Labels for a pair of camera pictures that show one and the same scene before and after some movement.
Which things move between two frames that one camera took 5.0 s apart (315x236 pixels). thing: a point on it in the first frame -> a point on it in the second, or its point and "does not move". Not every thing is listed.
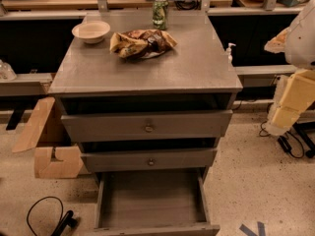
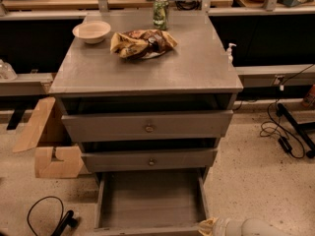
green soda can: (159, 12) does not move
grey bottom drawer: (153, 203) does not move
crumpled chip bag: (141, 43) does not move
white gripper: (301, 42) -> (220, 227)
